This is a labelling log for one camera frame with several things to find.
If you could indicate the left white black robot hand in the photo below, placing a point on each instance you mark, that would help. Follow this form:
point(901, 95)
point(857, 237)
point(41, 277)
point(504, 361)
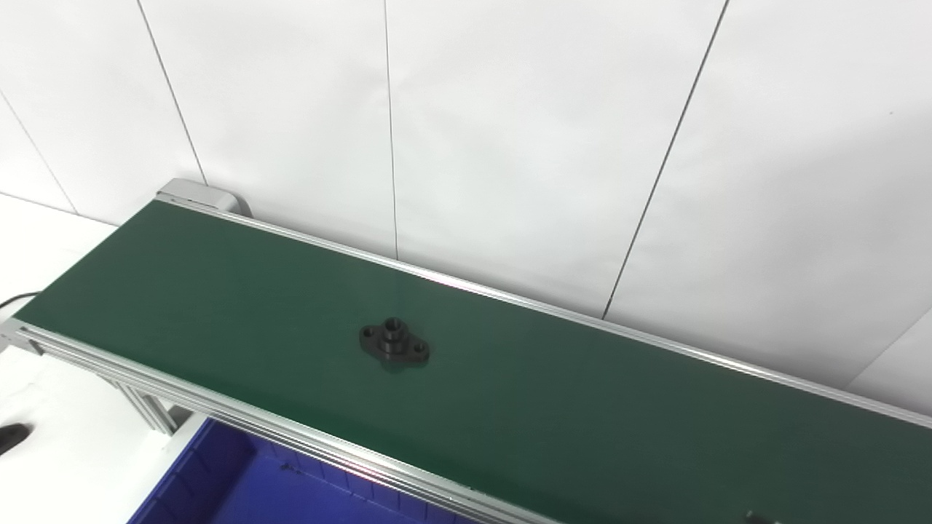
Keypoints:
point(759, 519)

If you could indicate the black flanged metal part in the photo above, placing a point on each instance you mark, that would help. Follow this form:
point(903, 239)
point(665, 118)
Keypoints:
point(393, 346)

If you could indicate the green conveyor belt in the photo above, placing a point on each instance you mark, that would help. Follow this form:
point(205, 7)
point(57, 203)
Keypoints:
point(553, 407)
point(240, 422)

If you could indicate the blue plastic bin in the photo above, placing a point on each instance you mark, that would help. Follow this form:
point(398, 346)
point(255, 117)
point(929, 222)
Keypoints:
point(240, 487)

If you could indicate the grey conveyor end housing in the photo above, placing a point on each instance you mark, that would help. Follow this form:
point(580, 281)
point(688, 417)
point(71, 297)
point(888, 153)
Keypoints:
point(204, 193)

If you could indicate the small black object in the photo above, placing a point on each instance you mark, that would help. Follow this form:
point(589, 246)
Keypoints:
point(12, 438)

